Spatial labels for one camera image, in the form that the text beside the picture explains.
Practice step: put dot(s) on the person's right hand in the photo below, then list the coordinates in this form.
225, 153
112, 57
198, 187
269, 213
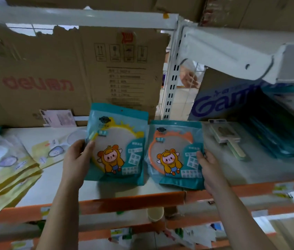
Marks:
214, 177

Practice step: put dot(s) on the person's left hand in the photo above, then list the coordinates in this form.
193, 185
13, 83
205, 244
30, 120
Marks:
75, 166

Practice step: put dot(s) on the yellow packaged hand mirror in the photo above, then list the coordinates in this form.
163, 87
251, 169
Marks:
16, 183
3, 158
48, 151

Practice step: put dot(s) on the beige hand mirror brown print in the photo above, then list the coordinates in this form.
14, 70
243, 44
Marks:
223, 131

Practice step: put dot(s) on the teal packet orange ring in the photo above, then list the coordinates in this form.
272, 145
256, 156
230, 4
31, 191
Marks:
173, 137

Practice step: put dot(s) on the person's right forearm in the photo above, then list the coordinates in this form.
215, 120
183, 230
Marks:
240, 223

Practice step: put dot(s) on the person's left forearm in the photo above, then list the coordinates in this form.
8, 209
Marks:
58, 221

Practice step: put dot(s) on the brown plastic cup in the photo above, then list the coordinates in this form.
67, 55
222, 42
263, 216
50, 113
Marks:
172, 212

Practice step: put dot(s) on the yellow white price label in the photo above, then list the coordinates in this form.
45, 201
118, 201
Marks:
283, 188
45, 213

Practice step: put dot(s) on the pile of white paper cards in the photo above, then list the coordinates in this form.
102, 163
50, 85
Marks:
196, 235

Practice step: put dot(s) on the beige paper cup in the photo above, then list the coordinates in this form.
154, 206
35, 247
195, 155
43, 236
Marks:
155, 214

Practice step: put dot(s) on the yellow snack sachet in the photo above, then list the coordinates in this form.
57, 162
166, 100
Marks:
283, 195

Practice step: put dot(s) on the cardboard sheet blue lettering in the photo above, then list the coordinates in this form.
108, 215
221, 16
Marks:
214, 101

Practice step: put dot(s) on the brown cardboard sheet red print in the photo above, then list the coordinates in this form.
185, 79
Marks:
45, 62

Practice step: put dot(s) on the brown cardboard box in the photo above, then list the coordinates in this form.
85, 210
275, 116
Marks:
253, 12
84, 3

